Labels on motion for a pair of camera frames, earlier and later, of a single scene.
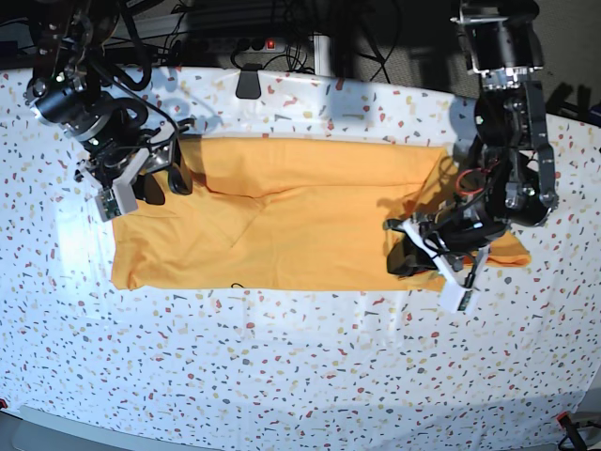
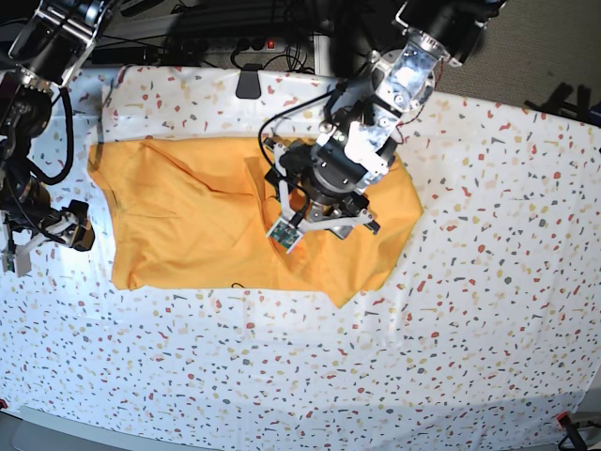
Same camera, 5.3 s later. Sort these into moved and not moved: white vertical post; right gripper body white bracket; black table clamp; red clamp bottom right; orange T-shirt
Moved: orange T-shirt; right gripper body white bracket
Not moved: black table clamp; red clamp bottom right; white vertical post
